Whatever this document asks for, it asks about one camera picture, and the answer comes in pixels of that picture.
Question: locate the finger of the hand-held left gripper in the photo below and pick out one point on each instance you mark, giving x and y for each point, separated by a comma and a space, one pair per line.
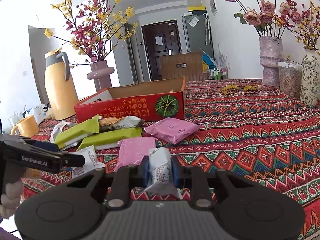
46, 147
72, 160

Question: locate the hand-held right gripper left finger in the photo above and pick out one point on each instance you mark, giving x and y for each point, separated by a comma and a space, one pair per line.
143, 172

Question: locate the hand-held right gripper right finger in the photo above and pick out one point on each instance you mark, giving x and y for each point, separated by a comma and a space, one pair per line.
176, 172

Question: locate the white snack packet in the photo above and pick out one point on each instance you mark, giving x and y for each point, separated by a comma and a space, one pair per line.
160, 170

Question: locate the green snack packet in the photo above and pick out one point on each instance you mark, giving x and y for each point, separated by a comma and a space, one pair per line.
112, 136
75, 133

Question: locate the red cardboard box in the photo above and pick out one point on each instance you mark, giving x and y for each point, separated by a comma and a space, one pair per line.
130, 107

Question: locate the small white printed packet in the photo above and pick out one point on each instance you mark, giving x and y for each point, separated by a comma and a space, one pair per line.
87, 160

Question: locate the crumpled white snack wrapper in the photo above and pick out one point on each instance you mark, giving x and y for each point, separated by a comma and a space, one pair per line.
57, 132

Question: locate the pink snack packet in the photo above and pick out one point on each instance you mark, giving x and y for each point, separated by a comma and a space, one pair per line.
172, 130
132, 152

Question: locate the yellow mug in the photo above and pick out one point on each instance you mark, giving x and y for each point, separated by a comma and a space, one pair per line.
27, 127

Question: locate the white plastic bag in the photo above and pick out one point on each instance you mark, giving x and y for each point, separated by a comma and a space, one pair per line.
37, 113

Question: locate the clear glass cup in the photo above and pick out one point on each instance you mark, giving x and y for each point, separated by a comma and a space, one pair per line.
16, 116

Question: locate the clear biscuit packet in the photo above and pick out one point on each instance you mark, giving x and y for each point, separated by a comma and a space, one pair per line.
125, 123

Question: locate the yellow thermos jug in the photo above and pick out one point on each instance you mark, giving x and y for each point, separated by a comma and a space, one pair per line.
60, 95

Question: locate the pink glass vase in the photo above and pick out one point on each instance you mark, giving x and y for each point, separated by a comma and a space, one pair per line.
101, 80

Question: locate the fallen yellow flowers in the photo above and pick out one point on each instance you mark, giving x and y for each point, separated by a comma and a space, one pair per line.
227, 89

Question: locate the dark brown door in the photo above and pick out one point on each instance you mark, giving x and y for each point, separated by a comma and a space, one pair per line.
160, 62

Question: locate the yellow and pink blossom branches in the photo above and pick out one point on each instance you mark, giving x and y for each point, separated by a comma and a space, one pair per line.
87, 33

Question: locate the white decorative fronds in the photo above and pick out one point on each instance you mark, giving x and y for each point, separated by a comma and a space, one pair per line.
222, 57

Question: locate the white paper notice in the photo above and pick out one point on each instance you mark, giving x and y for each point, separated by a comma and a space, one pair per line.
158, 40
193, 21

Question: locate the grey refrigerator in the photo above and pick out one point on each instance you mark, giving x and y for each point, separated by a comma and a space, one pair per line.
197, 40

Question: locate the textured pink vase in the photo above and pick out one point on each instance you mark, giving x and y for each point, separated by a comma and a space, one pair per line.
271, 67

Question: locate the clear storage jar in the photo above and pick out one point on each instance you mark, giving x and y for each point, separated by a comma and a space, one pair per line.
290, 82

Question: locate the white umbrella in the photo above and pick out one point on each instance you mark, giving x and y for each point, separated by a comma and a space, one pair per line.
207, 30

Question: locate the floral patterned vase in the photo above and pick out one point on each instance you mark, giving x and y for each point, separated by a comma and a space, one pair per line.
310, 80

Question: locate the yellow box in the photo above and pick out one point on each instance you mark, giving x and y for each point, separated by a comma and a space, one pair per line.
196, 9

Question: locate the white carton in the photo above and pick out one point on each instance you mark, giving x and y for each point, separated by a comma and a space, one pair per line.
193, 0

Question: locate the bunch of dried roses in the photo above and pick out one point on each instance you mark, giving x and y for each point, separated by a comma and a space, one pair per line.
266, 6

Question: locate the red and yellow flower twigs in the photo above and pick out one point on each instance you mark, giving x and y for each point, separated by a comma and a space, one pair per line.
295, 16

